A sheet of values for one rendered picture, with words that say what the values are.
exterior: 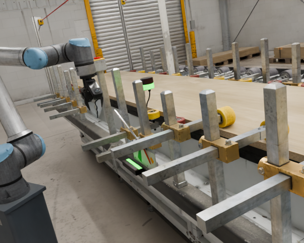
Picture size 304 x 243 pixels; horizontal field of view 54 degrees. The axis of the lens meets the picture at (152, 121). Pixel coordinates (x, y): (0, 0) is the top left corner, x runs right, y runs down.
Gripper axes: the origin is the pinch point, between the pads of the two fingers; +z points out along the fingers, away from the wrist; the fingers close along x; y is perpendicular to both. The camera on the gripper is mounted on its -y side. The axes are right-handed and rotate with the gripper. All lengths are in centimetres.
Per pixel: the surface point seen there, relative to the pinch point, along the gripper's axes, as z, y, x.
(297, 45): -13, -16, -124
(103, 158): 13.1, -21.7, 7.6
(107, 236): 98, 45, 0
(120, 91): -7.4, 6.9, -16.6
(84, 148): 14.8, 3.3, 9.2
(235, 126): 8, -49, -41
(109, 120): 13.1, 32.9, -15.5
